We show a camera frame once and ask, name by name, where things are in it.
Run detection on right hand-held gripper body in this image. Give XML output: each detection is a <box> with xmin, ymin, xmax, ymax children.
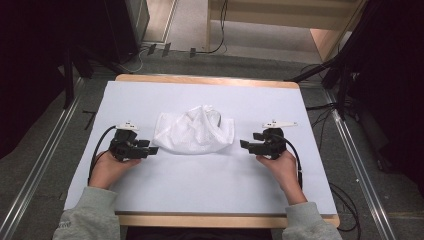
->
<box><xmin>255</xmin><ymin>120</ymin><xmax>299</xmax><ymax>161</ymax></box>

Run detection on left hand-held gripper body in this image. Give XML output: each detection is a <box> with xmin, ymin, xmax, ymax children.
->
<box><xmin>109</xmin><ymin>121</ymin><xmax>150</xmax><ymax>163</ymax></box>

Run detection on white mesh laundry bag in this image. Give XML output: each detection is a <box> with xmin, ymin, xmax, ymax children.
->
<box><xmin>152</xmin><ymin>104</ymin><xmax>236</xmax><ymax>156</ymax></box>

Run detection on person's left hand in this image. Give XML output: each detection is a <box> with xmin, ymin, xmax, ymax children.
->
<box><xmin>88</xmin><ymin>149</ymin><xmax>143</xmax><ymax>191</ymax></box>

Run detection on person's right hand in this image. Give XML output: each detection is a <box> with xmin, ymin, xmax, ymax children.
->
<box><xmin>255</xmin><ymin>149</ymin><xmax>303</xmax><ymax>194</ymax></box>

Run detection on white table mat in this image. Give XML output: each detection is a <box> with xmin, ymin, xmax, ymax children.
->
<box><xmin>63</xmin><ymin>80</ymin><xmax>338</xmax><ymax>216</ymax></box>

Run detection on wooden table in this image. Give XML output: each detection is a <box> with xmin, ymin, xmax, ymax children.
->
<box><xmin>114</xmin><ymin>73</ymin><xmax>341</xmax><ymax>230</ymax></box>

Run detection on black metal stand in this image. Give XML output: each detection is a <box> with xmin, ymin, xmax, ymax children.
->
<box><xmin>61</xmin><ymin>41</ymin><xmax>129</xmax><ymax>110</ymax></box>
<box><xmin>283</xmin><ymin>0</ymin><xmax>381</xmax><ymax>122</ymax></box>

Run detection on person's dark trousers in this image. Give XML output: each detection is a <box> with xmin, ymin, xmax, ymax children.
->
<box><xmin>124</xmin><ymin>225</ymin><xmax>275</xmax><ymax>240</ymax></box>

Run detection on dark curtain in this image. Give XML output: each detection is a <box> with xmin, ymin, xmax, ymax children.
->
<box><xmin>346</xmin><ymin>0</ymin><xmax>424</xmax><ymax>198</ymax></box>
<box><xmin>0</xmin><ymin>0</ymin><xmax>141</xmax><ymax>160</ymax></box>

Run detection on grey cabinet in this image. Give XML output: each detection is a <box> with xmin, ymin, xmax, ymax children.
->
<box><xmin>124</xmin><ymin>0</ymin><xmax>151</xmax><ymax>46</ymax></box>

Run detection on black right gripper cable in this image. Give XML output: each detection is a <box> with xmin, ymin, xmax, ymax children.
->
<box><xmin>271</xmin><ymin>133</ymin><xmax>304</xmax><ymax>191</ymax></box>

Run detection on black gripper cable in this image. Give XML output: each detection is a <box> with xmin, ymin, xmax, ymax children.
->
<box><xmin>271</xmin><ymin>133</ymin><xmax>304</xmax><ymax>191</ymax></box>
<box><xmin>87</xmin><ymin>125</ymin><xmax>118</xmax><ymax>185</ymax></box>

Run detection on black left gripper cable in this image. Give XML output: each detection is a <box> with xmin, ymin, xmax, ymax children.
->
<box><xmin>87</xmin><ymin>125</ymin><xmax>118</xmax><ymax>185</ymax></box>

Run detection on black floor cable bundle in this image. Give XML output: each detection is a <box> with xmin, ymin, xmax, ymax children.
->
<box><xmin>304</xmin><ymin>102</ymin><xmax>338</xmax><ymax>152</ymax></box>

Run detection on white floor cable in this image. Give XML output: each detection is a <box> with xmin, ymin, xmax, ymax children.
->
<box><xmin>124</xmin><ymin>45</ymin><xmax>152</xmax><ymax>75</ymax></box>

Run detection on metal floor rail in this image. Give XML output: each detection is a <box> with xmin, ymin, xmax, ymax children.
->
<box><xmin>323</xmin><ymin>89</ymin><xmax>398</xmax><ymax>240</ymax></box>
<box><xmin>0</xmin><ymin>77</ymin><xmax>85</xmax><ymax>240</ymax></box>

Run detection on black looped floor cable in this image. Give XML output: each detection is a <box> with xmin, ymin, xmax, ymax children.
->
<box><xmin>328</xmin><ymin>181</ymin><xmax>363</xmax><ymax>240</ymax></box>

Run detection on black hanging cable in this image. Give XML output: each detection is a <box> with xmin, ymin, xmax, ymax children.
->
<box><xmin>194</xmin><ymin>0</ymin><xmax>230</xmax><ymax>55</ymax></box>

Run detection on light wooden furniture frame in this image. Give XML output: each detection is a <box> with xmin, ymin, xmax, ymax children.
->
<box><xmin>205</xmin><ymin>0</ymin><xmax>368</xmax><ymax>63</ymax></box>

